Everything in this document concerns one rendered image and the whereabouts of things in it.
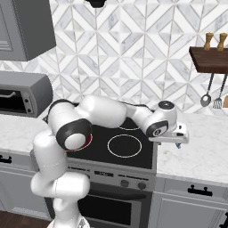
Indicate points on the grey drawer front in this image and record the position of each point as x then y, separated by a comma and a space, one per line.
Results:
178, 187
20, 161

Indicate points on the steel hanging ladle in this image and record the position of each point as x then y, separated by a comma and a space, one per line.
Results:
205, 99

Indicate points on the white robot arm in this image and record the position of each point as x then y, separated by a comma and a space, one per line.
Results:
101, 111

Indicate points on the black glass hob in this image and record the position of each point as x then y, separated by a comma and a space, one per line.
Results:
130, 148

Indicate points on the grey cupboard door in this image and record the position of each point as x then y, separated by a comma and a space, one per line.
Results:
17, 190
184, 212

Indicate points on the wooden hanging tool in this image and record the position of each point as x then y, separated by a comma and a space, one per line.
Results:
226, 102

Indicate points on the dark wooden shelf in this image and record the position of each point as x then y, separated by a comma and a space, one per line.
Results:
209, 59

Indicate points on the wooden pepper mill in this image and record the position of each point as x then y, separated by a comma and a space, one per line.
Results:
208, 41
222, 41

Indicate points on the grey oven knob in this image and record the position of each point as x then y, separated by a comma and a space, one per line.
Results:
124, 183
142, 186

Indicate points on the black oven door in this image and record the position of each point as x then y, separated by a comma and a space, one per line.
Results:
115, 210

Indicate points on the steel hanging slotted spatula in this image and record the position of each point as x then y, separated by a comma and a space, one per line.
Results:
218, 102

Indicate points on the steel oven control panel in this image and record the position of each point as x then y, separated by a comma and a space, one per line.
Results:
118, 176

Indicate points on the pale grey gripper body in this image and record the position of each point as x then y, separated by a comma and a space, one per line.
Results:
170, 138

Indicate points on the grey wall cupboard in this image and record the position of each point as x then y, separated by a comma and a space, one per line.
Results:
23, 26

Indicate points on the black extractor hood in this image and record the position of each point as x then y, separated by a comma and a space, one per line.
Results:
95, 3

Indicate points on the grey toaster oven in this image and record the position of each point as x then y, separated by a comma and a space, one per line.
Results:
29, 93

